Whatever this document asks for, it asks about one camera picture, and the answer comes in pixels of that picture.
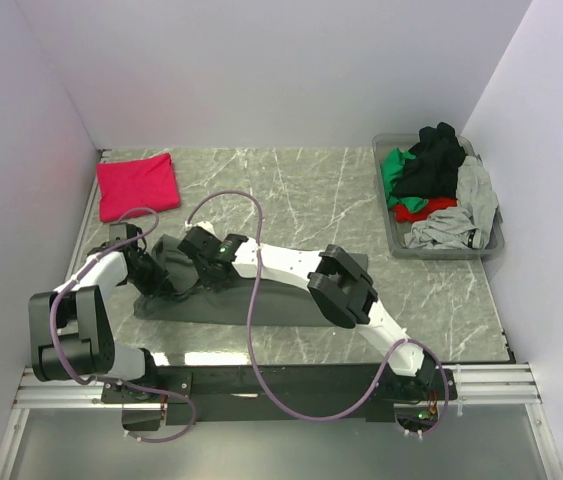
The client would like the dark grey t shirt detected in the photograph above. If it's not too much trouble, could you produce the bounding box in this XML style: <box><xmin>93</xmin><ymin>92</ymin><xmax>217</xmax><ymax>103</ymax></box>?
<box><xmin>134</xmin><ymin>235</ymin><xmax>367</xmax><ymax>327</ymax></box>

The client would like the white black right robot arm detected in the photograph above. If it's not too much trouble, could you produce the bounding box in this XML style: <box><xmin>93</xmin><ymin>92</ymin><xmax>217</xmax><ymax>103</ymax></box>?
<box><xmin>180</xmin><ymin>228</ymin><xmax>437</xmax><ymax>402</ymax></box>

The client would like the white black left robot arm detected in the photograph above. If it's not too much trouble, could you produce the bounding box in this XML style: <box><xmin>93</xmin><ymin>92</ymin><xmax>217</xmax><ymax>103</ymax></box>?
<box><xmin>28</xmin><ymin>246</ymin><xmax>174</xmax><ymax>402</ymax></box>

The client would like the folded pink t shirt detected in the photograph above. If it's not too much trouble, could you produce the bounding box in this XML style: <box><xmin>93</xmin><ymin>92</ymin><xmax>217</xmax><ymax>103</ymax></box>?
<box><xmin>96</xmin><ymin>153</ymin><xmax>181</xmax><ymax>223</ymax></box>

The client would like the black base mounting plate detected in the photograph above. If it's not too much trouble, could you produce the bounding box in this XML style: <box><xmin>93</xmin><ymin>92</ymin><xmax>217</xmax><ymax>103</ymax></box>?
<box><xmin>101</xmin><ymin>362</ymin><xmax>458</xmax><ymax>426</ymax></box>

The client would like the green t shirt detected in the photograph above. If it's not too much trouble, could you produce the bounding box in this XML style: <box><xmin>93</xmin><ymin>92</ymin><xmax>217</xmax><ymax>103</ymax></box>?
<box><xmin>380</xmin><ymin>148</ymin><xmax>423</xmax><ymax>209</ymax></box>

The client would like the red t shirt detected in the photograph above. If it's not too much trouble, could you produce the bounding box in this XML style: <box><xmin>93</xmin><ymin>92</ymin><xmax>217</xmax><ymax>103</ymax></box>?
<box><xmin>393</xmin><ymin>197</ymin><xmax>457</xmax><ymax>223</ymax></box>

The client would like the black t shirt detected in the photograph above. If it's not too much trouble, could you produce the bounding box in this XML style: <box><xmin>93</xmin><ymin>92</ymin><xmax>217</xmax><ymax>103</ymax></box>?
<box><xmin>392</xmin><ymin>122</ymin><xmax>467</xmax><ymax>199</ymax></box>

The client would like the light grey t shirt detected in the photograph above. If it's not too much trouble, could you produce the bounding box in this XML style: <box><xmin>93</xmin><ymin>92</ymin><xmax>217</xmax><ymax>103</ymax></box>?
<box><xmin>404</xmin><ymin>156</ymin><xmax>499</xmax><ymax>250</ymax></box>

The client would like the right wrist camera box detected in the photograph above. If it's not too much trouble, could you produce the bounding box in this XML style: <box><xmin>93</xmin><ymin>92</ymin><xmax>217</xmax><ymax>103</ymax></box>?
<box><xmin>178</xmin><ymin>226</ymin><xmax>249</xmax><ymax>265</ymax></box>

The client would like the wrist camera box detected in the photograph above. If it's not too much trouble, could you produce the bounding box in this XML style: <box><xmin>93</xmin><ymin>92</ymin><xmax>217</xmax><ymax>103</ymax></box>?
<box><xmin>108</xmin><ymin>222</ymin><xmax>143</xmax><ymax>246</ymax></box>
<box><xmin>178</xmin><ymin>226</ymin><xmax>249</xmax><ymax>265</ymax></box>

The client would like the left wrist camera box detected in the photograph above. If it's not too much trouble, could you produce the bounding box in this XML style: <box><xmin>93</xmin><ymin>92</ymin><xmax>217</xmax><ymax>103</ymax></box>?
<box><xmin>108</xmin><ymin>222</ymin><xmax>143</xmax><ymax>246</ymax></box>

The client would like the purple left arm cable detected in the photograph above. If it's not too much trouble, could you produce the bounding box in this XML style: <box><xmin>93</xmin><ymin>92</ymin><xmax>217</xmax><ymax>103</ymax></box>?
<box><xmin>48</xmin><ymin>207</ymin><xmax>198</xmax><ymax>444</ymax></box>

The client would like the aluminium frame rail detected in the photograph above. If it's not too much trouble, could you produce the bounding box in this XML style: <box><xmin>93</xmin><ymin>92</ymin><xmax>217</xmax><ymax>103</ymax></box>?
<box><xmin>13</xmin><ymin>364</ymin><xmax>542</xmax><ymax>409</ymax></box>

